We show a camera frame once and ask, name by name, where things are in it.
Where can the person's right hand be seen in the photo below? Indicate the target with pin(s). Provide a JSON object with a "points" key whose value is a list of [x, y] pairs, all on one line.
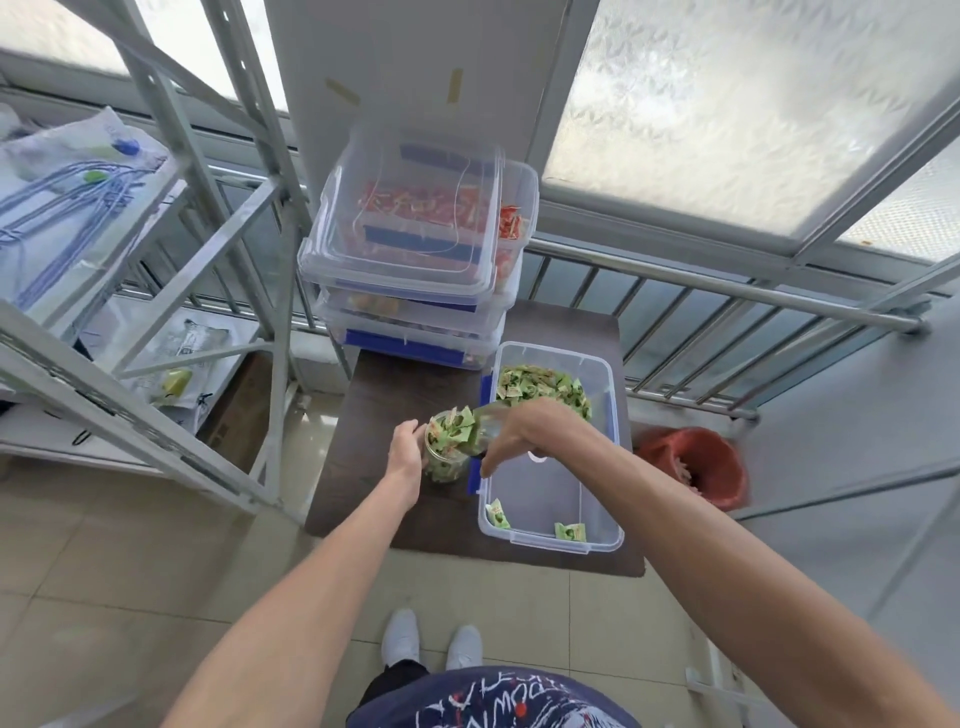
{"points": [[540, 427]]}

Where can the person's left hand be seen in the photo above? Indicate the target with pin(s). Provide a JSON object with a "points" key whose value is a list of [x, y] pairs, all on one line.
{"points": [[409, 461]]}

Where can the clear plastic cup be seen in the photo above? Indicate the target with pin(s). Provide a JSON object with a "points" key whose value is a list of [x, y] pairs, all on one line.
{"points": [[442, 471]]}

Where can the green candy packets batch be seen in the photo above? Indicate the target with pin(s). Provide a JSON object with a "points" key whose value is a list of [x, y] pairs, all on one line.
{"points": [[450, 439]]}

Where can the metal scoop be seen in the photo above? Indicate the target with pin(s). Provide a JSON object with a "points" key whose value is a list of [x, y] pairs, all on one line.
{"points": [[491, 427]]}

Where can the clear bin with green candies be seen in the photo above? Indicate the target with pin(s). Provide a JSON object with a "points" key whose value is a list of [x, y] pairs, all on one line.
{"points": [[540, 495]]}

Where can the green candy packet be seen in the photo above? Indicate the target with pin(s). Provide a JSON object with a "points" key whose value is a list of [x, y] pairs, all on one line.
{"points": [[498, 516], [570, 532]]}

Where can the clear plastic bin lid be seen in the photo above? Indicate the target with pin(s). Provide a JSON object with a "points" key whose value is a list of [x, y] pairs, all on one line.
{"points": [[405, 255]]}

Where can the person's right forearm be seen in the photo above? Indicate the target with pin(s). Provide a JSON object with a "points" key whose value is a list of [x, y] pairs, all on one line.
{"points": [[735, 585]]}

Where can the person's left forearm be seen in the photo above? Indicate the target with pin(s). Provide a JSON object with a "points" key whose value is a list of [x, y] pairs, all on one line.
{"points": [[300, 622]]}

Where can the cardboard box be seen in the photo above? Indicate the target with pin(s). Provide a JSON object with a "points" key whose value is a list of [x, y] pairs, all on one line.
{"points": [[240, 420]]}

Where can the person's left grey shoe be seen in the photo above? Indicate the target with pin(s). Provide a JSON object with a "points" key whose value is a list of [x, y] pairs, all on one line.
{"points": [[400, 637]]}

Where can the person's grey shoe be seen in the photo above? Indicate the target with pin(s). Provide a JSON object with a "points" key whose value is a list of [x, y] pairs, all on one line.
{"points": [[465, 649], [400, 637]]}

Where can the person's right grey shoe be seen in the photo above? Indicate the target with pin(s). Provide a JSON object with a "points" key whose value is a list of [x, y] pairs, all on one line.
{"points": [[465, 649]]}

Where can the red waste bin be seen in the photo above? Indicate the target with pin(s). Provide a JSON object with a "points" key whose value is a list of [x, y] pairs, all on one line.
{"points": [[712, 465]]}

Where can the grey metal shelf rack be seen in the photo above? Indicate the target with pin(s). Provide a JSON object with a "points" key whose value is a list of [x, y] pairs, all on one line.
{"points": [[279, 337]]}

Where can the heap of red candy packets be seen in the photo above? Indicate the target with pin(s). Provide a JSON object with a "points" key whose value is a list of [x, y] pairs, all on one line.
{"points": [[510, 221]]}

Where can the black trousers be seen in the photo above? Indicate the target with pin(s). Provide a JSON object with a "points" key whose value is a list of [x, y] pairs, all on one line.
{"points": [[390, 682]]}

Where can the steel railing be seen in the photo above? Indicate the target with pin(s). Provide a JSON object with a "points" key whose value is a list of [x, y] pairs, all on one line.
{"points": [[750, 290]]}

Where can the navy printed shirt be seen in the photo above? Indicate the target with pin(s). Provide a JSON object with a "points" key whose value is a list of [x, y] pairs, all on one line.
{"points": [[510, 705]]}

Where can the frosted glass window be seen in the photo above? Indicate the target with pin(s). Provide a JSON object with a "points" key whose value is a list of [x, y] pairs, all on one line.
{"points": [[45, 30], [712, 112]]}

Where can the grey metal rack frame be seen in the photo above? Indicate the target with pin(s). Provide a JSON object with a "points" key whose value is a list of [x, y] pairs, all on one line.
{"points": [[825, 498]]}

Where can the white metal frame piece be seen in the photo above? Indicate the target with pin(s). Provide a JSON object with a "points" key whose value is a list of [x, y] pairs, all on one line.
{"points": [[705, 679]]}

